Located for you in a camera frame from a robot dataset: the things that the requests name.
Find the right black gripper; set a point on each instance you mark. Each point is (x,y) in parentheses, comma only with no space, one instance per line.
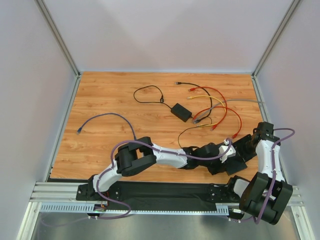
(245,148)

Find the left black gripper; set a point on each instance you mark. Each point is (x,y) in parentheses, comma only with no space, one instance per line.
(225,166)

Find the black network switch box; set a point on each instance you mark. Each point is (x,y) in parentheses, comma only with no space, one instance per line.
(234,165)

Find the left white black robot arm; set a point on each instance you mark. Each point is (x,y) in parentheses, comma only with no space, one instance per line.
(131,157)

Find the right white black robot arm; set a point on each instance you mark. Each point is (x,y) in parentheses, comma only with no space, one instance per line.
(266,196)

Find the black power adapter brick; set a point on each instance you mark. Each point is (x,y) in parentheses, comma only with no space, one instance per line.
(181,112)

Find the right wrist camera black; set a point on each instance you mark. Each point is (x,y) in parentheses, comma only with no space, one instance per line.
(263,131)

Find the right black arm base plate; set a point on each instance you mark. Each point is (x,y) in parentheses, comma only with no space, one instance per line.
(222,193)

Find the right aluminium frame post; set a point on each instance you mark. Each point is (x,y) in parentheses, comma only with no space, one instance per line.
(276,36)

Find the aluminium frame post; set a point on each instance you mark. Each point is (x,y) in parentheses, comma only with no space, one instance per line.
(57,35)
(276,36)

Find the aluminium front rail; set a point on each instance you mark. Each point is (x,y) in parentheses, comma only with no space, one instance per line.
(65,192)

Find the grey slotted cable duct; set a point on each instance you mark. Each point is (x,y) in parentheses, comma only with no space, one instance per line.
(91,208)

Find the left aluminium frame post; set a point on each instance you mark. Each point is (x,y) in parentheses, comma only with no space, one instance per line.
(57,35)

